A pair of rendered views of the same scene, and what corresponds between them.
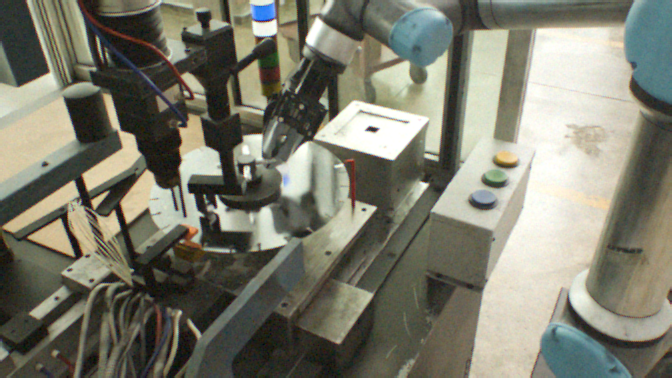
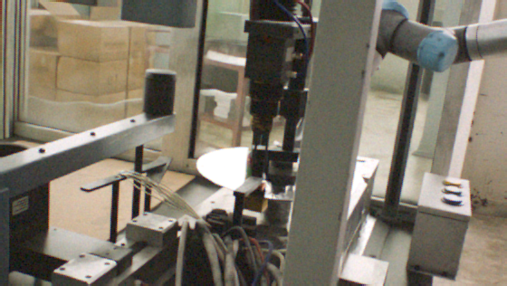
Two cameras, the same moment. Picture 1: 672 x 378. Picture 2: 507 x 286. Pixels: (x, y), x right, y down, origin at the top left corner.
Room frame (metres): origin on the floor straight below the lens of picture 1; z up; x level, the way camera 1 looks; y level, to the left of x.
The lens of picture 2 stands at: (-0.26, 0.45, 1.28)
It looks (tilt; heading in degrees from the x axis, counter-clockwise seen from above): 14 degrees down; 346
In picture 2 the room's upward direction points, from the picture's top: 7 degrees clockwise
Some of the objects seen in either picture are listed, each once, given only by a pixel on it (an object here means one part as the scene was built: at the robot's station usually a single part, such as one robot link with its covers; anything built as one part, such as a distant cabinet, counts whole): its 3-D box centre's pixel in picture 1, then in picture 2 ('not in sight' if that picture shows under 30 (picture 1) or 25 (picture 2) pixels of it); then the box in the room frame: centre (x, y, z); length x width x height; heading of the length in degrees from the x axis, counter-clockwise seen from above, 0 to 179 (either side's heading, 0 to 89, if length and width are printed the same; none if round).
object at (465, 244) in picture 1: (482, 210); (439, 222); (0.87, -0.28, 0.82); 0.28 x 0.11 x 0.15; 149
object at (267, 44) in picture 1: (242, 53); not in sight; (0.74, 0.11, 1.21); 0.08 x 0.06 x 0.03; 149
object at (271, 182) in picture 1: (248, 179); (282, 165); (0.80, 0.14, 0.96); 0.11 x 0.11 x 0.03
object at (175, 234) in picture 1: (170, 258); (247, 202); (0.63, 0.24, 0.95); 0.10 x 0.03 x 0.07; 149
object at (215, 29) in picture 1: (214, 83); (299, 62); (0.72, 0.15, 1.17); 0.06 x 0.05 x 0.20; 140
